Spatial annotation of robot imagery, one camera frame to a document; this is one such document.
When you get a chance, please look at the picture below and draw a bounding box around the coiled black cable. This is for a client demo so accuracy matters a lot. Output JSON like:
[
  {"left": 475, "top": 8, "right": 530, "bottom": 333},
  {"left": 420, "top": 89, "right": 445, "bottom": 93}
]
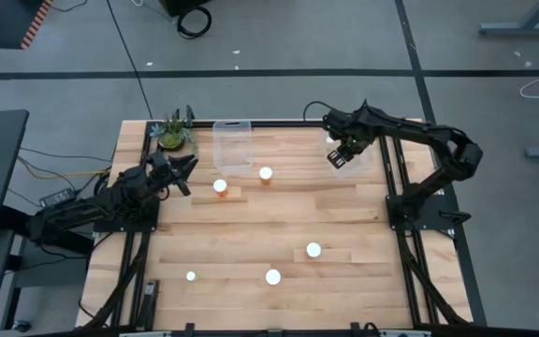
[{"left": 176, "top": 5, "right": 213, "bottom": 40}]

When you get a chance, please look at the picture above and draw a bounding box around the black floor box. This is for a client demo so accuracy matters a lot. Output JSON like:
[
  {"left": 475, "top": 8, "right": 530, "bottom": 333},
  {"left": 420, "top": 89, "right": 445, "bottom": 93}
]
[{"left": 159, "top": 0, "right": 214, "bottom": 18}]

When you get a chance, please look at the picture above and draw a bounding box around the potted green succulent plant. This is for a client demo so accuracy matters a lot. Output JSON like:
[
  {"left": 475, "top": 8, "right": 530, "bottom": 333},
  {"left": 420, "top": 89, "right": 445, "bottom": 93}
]
[{"left": 150, "top": 110, "right": 200, "bottom": 158}]

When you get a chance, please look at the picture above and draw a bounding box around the black mat orange striped edge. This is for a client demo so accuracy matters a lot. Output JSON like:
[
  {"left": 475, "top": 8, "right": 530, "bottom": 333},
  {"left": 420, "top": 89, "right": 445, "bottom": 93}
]
[{"left": 0, "top": 0, "right": 53, "bottom": 51}]

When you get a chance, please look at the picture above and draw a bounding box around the black rail-mounted box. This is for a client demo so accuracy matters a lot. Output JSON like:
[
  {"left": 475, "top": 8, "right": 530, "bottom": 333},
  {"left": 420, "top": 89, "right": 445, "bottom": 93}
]
[{"left": 143, "top": 279, "right": 161, "bottom": 329}]

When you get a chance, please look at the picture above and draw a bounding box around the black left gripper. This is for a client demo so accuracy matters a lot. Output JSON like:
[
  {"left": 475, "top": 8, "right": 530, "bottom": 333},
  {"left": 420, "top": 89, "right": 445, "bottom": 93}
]
[{"left": 150, "top": 150, "right": 199, "bottom": 198}]

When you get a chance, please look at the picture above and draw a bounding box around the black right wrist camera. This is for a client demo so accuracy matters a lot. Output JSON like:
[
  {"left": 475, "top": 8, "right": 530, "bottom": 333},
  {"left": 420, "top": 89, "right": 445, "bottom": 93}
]
[{"left": 323, "top": 110, "right": 345, "bottom": 139}]

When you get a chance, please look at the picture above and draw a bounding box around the black aluminium table frame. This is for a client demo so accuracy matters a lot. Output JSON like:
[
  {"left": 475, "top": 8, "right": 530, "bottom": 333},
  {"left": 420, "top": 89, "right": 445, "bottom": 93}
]
[{"left": 80, "top": 119, "right": 488, "bottom": 337}]

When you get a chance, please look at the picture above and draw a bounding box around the clear plastic bin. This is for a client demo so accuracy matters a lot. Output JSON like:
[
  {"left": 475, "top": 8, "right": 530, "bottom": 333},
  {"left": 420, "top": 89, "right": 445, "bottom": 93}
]
[
  {"left": 321, "top": 129, "right": 377, "bottom": 182},
  {"left": 211, "top": 119, "right": 255, "bottom": 173}
]

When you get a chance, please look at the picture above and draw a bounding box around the yellow cable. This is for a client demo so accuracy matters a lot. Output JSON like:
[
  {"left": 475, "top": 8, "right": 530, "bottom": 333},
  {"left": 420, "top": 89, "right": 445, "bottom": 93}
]
[{"left": 16, "top": 154, "right": 111, "bottom": 182}]

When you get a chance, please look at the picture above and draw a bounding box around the black power adapter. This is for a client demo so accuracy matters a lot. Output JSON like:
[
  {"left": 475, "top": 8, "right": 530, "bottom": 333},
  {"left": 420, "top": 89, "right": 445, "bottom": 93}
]
[{"left": 38, "top": 187, "right": 77, "bottom": 208}]

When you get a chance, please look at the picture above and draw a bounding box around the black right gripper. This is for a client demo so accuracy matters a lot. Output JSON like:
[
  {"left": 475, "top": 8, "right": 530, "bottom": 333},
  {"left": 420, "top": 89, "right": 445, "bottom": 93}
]
[{"left": 327, "top": 119, "right": 374, "bottom": 169}]

